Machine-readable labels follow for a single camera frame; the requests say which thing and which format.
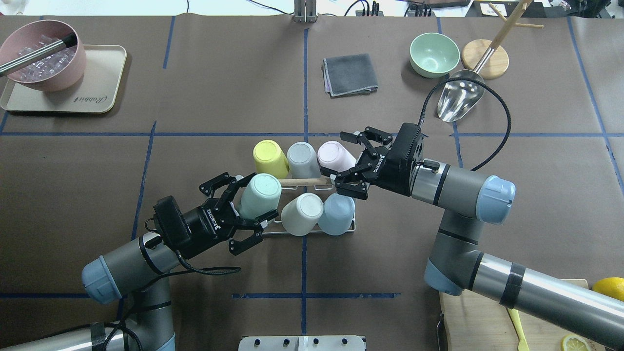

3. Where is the pink cup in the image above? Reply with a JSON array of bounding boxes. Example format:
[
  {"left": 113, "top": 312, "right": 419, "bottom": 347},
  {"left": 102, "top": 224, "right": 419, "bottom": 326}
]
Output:
[{"left": 317, "top": 141, "right": 357, "bottom": 173}]

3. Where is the lemon slice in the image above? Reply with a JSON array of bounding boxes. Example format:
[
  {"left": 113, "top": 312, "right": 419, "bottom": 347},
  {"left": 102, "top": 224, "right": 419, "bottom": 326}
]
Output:
[{"left": 560, "top": 334, "right": 592, "bottom": 351}]

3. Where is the wooden cutting board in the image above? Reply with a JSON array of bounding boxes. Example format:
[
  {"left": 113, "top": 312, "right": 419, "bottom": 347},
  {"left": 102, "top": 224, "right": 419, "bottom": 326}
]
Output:
[{"left": 436, "top": 279, "right": 606, "bottom": 351}]

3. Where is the yellow cup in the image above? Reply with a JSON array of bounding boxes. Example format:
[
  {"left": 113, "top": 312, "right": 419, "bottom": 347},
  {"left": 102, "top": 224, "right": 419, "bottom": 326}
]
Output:
[{"left": 253, "top": 139, "right": 289, "bottom": 179}]

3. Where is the beige tray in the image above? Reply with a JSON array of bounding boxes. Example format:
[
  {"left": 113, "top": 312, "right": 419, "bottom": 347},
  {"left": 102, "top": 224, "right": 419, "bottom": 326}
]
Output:
[{"left": 1, "top": 45, "right": 127, "bottom": 114}]

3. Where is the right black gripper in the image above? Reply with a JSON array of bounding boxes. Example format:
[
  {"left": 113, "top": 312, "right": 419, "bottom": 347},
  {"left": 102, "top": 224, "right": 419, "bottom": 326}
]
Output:
[{"left": 319, "top": 123, "right": 423, "bottom": 200}]

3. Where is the light blue cup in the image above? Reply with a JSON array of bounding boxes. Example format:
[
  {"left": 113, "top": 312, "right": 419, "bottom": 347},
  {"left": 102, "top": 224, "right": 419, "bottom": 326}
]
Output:
[{"left": 318, "top": 193, "right": 356, "bottom": 236}]

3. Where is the pink bowl with ice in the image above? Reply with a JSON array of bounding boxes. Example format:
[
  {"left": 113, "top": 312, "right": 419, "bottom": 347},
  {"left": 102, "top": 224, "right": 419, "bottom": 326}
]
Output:
[{"left": 1, "top": 20, "right": 87, "bottom": 92}]

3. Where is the white camera pole mount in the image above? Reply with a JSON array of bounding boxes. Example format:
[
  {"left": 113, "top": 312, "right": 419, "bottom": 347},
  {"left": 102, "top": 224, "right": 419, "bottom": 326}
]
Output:
[{"left": 238, "top": 335, "right": 367, "bottom": 351}]

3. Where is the yellow lemon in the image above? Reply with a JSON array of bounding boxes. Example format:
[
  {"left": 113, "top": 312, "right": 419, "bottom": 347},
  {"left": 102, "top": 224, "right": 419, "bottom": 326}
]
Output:
[{"left": 591, "top": 277, "right": 624, "bottom": 301}]

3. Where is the aluminium frame post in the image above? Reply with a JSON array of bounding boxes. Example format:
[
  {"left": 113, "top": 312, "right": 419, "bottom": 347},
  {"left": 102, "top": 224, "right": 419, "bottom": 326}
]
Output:
[{"left": 293, "top": 0, "right": 318, "bottom": 23}]

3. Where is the grey folded cloth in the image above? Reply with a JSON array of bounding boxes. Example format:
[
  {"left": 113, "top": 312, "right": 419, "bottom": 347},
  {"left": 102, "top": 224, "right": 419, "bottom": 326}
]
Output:
[{"left": 322, "top": 54, "right": 379, "bottom": 98}]

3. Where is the grey cup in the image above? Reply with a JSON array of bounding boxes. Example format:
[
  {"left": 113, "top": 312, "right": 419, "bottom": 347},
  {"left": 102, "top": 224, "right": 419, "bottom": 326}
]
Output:
[{"left": 287, "top": 142, "right": 322, "bottom": 178}]

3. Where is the metal scoop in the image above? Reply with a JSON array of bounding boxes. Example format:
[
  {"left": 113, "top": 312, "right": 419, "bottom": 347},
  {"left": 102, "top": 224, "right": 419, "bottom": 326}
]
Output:
[{"left": 437, "top": 46, "right": 497, "bottom": 122}]

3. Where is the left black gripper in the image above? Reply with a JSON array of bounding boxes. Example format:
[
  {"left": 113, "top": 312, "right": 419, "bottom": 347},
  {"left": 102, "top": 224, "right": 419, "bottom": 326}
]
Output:
[{"left": 153, "top": 172, "right": 279, "bottom": 260}]

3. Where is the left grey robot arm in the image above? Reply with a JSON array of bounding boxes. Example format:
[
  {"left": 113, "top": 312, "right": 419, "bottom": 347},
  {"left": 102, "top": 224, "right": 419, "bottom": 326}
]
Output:
[{"left": 10, "top": 173, "right": 278, "bottom": 351}]

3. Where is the yellow plastic knife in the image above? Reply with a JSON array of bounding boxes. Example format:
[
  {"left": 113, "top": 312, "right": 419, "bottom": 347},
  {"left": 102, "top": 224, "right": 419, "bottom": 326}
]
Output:
[{"left": 507, "top": 308, "right": 530, "bottom": 351}]

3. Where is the mint green cup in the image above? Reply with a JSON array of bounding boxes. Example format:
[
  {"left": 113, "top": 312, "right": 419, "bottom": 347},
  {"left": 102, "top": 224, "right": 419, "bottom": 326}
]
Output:
[{"left": 238, "top": 173, "right": 282, "bottom": 219}]

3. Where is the mint green bowl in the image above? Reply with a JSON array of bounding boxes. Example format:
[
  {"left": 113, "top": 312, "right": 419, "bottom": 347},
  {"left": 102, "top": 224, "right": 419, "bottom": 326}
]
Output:
[{"left": 409, "top": 33, "right": 461, "bottom": 78}]

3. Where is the white wire cup holder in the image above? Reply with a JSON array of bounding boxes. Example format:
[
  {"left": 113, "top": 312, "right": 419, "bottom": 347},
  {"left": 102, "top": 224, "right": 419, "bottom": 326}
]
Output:
[{"left": 237, "top": 175, "right": 356, "bottom": 234}]

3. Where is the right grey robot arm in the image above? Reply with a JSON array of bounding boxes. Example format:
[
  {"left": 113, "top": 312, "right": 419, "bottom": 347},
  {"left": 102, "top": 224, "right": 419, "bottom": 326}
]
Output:
[{"left": 292, "top": 120, "right": 623, "bottom": 351}]

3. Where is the white cup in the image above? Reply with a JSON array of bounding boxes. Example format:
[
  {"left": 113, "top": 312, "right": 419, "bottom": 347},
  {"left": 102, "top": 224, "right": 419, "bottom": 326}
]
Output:
[{"left": 280, "top": 193, "right": 324, "bottom": 237}]

